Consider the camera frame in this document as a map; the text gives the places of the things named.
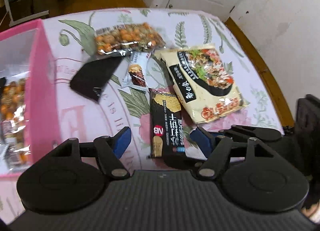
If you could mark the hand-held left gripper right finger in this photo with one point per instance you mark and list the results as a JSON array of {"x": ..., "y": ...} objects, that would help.
[{"x": 200, "y": 141}]

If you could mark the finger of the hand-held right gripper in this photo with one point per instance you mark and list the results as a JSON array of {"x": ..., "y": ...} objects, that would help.
[{"x": 262, "y": 134}]

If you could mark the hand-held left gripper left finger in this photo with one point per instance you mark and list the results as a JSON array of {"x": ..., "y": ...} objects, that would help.
[{"x": 122, "y": 141}]

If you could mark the black cracker packet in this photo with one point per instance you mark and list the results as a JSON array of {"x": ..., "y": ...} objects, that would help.
[
  {"x": 96, "y": 76},
  {"x": 166, "y": 126}
]

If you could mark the beige noodle packet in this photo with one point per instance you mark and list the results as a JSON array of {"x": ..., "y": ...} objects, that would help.
[{"x": 205, "y": 81}]

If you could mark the white snack bar packet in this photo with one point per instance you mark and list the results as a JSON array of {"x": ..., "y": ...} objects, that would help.
[{"x": 136, "y": 75}]

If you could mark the pink plastic bin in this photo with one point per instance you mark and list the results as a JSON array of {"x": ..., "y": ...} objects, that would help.
[{"x": 41, "y": 96}]

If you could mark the small clear bag orange nuts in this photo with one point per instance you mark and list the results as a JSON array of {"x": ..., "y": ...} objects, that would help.
[{"x": 127, "y": 37}]

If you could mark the snack packets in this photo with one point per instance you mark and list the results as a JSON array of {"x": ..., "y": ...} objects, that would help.
[{"x": 13, "y": 111}]

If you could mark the floral bedsheet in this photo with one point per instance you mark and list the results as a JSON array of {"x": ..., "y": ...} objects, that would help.
[{"x": 190, "y": 26}]

